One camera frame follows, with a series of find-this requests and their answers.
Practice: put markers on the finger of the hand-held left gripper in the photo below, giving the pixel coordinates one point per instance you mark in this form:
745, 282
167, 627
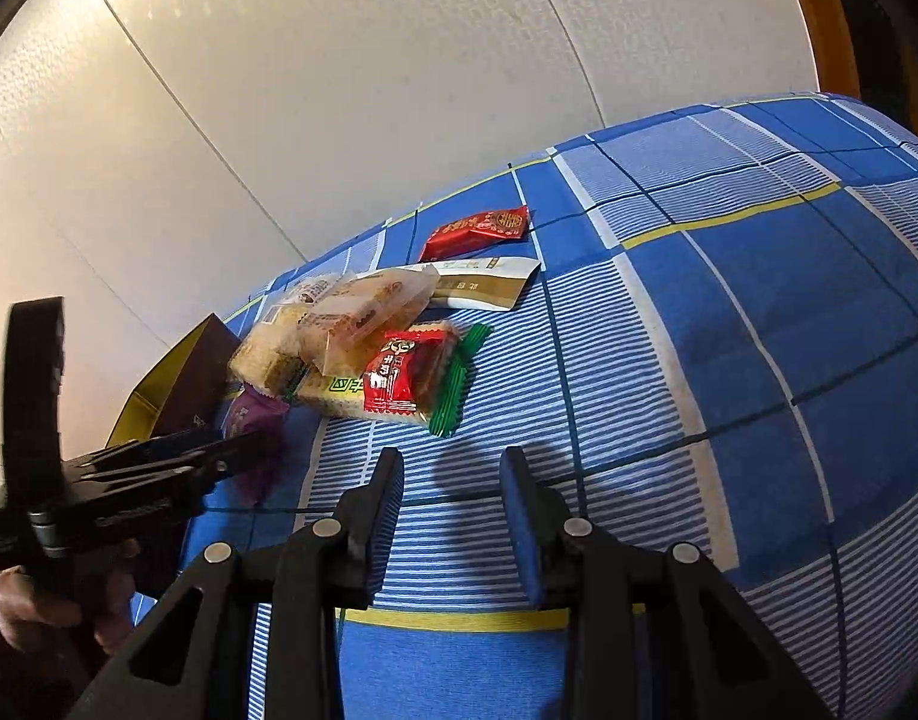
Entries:
204, 469
166, 448

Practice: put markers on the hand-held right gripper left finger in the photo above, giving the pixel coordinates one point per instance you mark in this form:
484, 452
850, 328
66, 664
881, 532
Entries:
376, 555

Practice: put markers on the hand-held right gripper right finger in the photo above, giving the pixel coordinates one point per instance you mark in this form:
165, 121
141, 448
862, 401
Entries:
523, 540

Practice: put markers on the purple snack packet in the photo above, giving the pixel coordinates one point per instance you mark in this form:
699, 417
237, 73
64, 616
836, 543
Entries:
256, 420

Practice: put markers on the gold tin box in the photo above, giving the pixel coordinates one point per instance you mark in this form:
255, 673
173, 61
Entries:
189, 375

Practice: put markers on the clear rice cracker packet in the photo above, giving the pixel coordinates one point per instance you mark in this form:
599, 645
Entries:
268, 356

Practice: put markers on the small red snack packet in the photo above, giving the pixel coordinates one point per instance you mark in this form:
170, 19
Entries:
395, 382

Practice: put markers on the pink and white snack packet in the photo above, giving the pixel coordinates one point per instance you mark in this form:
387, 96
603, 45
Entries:
315, 289

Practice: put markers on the clear orange cracker packet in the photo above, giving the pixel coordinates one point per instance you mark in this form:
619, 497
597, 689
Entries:
376, 311

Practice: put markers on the red gold-print snack packet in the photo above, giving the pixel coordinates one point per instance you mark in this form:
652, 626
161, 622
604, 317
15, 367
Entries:
474, 231

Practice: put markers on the person's left hand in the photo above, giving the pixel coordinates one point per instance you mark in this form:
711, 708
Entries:
16, 607

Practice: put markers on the green-edged cracker packet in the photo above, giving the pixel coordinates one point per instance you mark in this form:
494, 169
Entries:
455, 382

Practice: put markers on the white and gold snack packet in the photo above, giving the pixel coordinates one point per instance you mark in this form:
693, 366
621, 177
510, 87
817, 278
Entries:
481, 283

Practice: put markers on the blue plaid bed sheet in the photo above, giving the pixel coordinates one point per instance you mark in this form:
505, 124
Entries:
729, 315

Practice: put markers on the wooden headboard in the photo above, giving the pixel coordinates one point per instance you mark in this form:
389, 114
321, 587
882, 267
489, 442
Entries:
826, 15

